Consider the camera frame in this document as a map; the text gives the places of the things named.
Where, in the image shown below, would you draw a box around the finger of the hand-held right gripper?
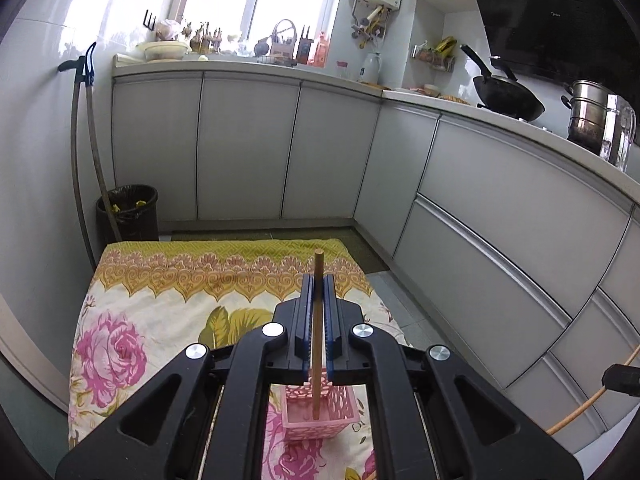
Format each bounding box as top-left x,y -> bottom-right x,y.
601,365 -> 640,398

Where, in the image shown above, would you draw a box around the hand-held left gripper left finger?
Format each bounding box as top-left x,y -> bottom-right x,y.
55,274 -> 316,480

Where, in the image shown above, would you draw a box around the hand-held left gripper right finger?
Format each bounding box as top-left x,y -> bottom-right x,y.
322,274 -> 583,480

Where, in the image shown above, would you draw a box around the wooden chopstick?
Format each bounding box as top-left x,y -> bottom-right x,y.
546,342 -> 640,436
311,249 -> 325,420

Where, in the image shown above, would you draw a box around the pink perforated utensil holder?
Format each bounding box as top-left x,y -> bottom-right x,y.
272,367 -> 368,443

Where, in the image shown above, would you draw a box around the dark floor mat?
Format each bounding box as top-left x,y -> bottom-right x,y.
170,227 -> 391,273

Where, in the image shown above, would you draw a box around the floral blanket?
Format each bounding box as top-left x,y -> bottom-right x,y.
67,239 -> 416,480

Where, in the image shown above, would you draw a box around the grey kitchen cabinets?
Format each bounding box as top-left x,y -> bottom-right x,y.
111,67 -> 640,461

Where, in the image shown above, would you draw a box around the black trash bin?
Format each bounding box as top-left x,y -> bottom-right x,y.
96,184 -> 160,243

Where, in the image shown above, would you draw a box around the clear glass pitcher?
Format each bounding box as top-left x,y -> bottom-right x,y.
600,94 -> 637,173

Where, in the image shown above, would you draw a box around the white thermos jug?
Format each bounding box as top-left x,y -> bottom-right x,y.
361,51 -> 383,85

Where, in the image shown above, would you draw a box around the wooden mop pole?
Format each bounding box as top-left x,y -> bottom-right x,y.
86,82 -> 123,243
70,77 -> 98,268

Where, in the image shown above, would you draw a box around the stainless steamer pot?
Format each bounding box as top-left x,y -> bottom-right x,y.
561,80 -> 621,153

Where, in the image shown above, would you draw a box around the orange detergent bottle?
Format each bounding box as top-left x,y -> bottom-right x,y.
307,31 -> 331,67

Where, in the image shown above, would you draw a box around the black wok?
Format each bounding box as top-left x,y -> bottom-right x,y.
460,45 -> 546,122

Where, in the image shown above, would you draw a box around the row of small figurines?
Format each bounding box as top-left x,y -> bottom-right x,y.
182,20 -> 223,53

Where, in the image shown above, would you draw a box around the cream plastic basin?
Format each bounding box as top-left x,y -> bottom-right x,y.
136,40 -> 191,62

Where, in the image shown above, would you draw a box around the blue pole clip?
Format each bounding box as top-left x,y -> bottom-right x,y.
81,41 -> 99,86

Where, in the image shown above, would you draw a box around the black range hood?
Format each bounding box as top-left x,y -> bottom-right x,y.
460,0 -> 640,83

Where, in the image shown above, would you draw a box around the wicker basket with handle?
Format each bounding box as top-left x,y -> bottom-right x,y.
269,19 -> 297,58

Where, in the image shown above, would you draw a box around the metal wall spice rack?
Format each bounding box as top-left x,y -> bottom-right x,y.
411,36 -> 457,72

